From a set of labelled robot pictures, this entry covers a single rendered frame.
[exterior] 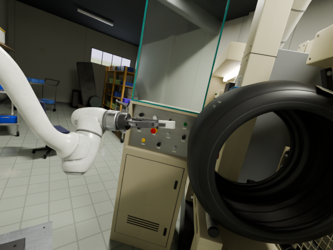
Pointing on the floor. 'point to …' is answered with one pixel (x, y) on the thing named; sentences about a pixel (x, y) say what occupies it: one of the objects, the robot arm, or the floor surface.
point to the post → (253, 78)
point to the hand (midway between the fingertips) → (166, 124)
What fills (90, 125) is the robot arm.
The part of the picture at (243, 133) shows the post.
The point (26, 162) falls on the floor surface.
